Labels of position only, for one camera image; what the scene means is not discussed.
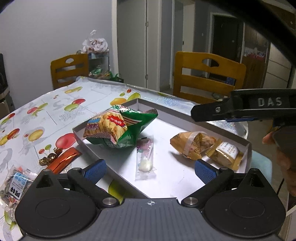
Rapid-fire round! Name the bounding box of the metal shelf rack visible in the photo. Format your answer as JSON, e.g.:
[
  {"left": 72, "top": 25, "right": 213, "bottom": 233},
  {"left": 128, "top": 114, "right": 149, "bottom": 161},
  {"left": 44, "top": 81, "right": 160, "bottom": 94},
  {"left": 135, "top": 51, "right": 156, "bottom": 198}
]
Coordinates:
[{"left": 88, "top": 50, "right": 111, "bottom": 80}]

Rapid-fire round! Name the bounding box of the tan peanut snack packet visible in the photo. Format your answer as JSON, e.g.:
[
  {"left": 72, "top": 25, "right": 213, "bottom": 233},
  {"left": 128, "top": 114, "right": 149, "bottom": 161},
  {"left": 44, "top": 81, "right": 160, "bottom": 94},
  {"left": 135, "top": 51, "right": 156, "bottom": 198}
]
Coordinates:
[{"left": 170, "top": 131, "right": 218, "bottom": 160}]

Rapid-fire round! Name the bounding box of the dark wooden cabinet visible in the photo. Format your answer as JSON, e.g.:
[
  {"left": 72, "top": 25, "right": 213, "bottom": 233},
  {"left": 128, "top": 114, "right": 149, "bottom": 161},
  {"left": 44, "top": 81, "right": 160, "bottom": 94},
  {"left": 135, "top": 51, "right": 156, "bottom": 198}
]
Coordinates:
[{"left": 242, "top": 23, "right": 271, "bottom": 89}]

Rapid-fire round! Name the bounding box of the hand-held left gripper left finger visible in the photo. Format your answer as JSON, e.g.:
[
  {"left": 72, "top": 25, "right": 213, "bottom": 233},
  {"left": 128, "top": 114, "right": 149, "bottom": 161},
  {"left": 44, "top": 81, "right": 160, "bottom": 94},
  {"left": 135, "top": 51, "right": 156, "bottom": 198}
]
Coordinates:
[{"left": 33, "top": 159, "right": 121, "bottom": 208}]

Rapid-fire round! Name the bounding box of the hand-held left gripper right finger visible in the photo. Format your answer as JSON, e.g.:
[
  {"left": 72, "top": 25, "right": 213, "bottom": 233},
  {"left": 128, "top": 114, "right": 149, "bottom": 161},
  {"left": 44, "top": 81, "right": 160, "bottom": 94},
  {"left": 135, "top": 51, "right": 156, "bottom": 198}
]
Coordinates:
[{"left": 181, "top": 160, "right": 270, "bottom": 208}]

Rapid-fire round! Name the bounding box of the white cardboard box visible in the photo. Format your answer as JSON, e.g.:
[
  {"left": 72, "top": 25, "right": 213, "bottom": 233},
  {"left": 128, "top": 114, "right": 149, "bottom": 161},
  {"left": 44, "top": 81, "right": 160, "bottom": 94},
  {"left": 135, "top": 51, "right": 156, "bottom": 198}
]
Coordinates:
[{"left": 72, "top": 98, "right": 252, "bottom": 200}]

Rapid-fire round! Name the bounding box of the white plastic bag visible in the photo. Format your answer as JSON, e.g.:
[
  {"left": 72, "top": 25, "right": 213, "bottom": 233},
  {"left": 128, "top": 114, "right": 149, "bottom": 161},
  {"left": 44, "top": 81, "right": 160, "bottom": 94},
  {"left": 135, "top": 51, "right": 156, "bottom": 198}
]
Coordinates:
[{"left": 82, "top": 30, "right": 109, "bottom": 54}]

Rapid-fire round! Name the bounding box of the light blue stool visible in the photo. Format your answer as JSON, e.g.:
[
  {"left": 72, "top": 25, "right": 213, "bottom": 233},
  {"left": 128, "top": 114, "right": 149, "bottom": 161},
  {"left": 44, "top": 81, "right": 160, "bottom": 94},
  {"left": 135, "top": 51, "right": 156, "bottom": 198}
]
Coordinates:
[{"left": 251, "top": 151, "right": 273, "bottom": 183}]

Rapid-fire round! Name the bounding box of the green shopping bag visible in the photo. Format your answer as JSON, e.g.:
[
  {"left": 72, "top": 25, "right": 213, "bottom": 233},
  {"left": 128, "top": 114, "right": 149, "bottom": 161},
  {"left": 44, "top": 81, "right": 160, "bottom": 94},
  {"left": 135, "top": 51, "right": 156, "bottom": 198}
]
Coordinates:
[{"left": 109, "top": 73, "right": 125, "bottom": 83}]

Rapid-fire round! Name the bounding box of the black coffee machine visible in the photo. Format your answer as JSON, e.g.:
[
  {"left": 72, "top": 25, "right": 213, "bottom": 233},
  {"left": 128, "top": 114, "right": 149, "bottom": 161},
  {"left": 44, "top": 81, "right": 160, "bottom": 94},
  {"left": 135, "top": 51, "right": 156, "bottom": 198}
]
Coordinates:
[{"left": 0, "top": 54, "right": 10, "bottom": 93}]

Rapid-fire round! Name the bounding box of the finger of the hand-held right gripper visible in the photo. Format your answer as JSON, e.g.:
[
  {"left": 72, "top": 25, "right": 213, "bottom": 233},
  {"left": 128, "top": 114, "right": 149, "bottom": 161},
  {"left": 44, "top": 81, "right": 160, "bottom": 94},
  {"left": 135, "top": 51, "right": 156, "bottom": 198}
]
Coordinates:
[
  {"left": 191, "top": 96, "right": 235, "bottom": 122},
  {"left": 224, "top": 117, "right": 257, "bottom": 123}
]

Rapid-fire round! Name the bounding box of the orange red snack packet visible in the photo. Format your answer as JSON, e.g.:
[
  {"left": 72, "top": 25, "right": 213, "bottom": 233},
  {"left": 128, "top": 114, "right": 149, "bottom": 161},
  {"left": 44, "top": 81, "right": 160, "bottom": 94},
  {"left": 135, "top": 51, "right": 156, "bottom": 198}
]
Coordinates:
[{"left": 45, "top": 148, "right": 82, "bottom": 174}]

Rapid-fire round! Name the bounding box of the white door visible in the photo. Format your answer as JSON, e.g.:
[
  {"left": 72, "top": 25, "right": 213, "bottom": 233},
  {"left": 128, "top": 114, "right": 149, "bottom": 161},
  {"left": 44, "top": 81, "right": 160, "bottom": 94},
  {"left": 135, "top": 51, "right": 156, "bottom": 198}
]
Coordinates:
[{"left": 116, "top": 0, "right": 148, "bottom": 91}]

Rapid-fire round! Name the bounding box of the green cracker bag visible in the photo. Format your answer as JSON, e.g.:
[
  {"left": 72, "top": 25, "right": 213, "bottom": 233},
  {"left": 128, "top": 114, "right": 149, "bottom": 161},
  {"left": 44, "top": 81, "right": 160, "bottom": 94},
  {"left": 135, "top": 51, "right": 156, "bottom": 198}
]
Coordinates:
[{"left": 83, "top": 105, "right": 158, "bottom": 149}]

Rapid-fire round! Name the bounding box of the clear sunflower seed packet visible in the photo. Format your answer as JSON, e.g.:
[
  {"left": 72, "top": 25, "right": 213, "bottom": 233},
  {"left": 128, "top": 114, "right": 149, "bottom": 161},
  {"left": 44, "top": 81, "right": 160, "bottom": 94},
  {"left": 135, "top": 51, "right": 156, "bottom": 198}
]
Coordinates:
[{"left": 0, "top": 166, "right": 40, "bottom": 214}]

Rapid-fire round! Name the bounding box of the fruit print tablecloth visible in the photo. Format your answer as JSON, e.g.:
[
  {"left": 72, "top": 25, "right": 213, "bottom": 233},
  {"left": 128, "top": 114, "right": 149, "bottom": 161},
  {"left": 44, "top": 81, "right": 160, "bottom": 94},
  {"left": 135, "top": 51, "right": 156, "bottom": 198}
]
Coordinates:
[{"left": 0, "top": 76, "right": 249, "bottom": 232}]

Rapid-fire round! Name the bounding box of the person's right hand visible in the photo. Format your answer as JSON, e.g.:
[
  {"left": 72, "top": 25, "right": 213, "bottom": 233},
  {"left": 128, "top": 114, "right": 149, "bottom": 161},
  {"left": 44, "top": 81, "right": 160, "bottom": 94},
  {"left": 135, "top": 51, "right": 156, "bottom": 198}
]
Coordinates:
[{"left": 262, "top": 133, "right": 296, "bottom": 176}]

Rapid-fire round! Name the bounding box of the dark brown door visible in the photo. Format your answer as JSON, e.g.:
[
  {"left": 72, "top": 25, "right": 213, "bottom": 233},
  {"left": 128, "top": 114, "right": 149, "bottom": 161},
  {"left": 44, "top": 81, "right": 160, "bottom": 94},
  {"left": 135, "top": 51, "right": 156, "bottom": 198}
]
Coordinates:
[{"left": 211, "top": 14, "right": 243, "bottom": 63}]

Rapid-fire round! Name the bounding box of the gold cake packet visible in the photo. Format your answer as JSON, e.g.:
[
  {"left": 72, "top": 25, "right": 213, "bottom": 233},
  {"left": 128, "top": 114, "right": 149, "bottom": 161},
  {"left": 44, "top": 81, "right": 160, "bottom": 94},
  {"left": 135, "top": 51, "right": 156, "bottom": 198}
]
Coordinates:
[{"left": 206, "top": 140, "right": 245, "bottom": 171}]

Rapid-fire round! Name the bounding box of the person's right forearm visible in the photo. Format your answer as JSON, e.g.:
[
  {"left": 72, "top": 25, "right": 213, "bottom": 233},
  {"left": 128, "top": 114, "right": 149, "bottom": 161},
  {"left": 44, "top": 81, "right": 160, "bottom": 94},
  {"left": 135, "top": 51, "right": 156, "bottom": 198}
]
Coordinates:
[{"left": 282, "top": 172, "right": 296, "bottom": 198}]

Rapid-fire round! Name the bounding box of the wooden chair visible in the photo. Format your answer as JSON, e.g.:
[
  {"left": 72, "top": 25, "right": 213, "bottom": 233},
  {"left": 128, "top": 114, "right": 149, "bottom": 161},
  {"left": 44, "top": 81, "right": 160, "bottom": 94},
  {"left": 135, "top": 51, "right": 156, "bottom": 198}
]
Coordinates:
[
  {"left": 173, "top": 51, "right": 247, "bottom": 105},
  {"left": 50, "top": 54, "right": 89, "bottom": 91}
]

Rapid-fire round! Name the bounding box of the grey cabinet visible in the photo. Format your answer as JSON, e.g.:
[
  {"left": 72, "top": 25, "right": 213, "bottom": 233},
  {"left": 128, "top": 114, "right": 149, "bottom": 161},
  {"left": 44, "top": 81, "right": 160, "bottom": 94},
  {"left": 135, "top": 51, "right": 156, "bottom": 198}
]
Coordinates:
[{"left": 0, "top": 91, "right": 16, "bottom": 114}]

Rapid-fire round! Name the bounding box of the clear lollipop packet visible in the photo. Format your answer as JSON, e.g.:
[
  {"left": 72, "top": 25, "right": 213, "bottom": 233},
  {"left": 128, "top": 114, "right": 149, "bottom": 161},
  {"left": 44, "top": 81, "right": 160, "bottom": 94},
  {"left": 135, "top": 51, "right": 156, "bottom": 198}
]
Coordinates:
[{"left": 135, "top": 137, "right": 157, "bottom": 180}]

